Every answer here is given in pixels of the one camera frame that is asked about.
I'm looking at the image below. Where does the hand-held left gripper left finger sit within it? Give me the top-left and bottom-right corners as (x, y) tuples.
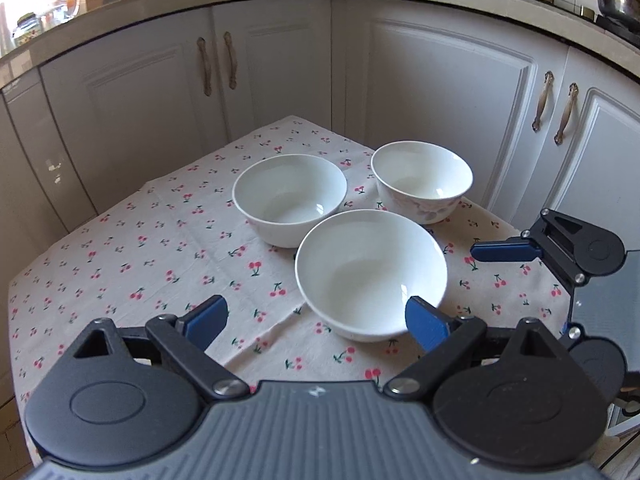
(75, 295), (251, 402)

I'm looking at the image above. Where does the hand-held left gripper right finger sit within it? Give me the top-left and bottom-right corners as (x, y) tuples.
(382, 296), (568, 402)

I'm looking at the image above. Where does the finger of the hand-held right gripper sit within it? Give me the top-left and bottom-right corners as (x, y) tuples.
(471, 208), (596, 288)

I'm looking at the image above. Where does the plain white bowl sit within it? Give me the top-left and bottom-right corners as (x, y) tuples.
(232, 154), (348, 249)
(295, 209), (448, 343)

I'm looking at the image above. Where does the white bowl floral print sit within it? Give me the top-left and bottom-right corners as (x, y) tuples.
(371, 141), (474, 225)

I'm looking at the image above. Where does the cherry print tablecloth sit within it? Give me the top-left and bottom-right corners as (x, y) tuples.
(7, 115), (576, 461)

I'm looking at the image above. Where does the white kitchen cabinet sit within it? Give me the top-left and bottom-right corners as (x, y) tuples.
(0, 0), (640, 411)

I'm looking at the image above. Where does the glass jar floral print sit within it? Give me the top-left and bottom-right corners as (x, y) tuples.
(11, 12), (43, 46)

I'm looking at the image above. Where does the clear glass pitcher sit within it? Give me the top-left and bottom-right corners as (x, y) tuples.
(42, 0), (81, 23)

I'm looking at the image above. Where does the bronze cabinet handle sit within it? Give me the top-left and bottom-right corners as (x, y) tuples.
(196, 37), (213, 97)
(554, 82), (579, 146)
(531, 71), (555, 133)
(222, 31), (239, 90)

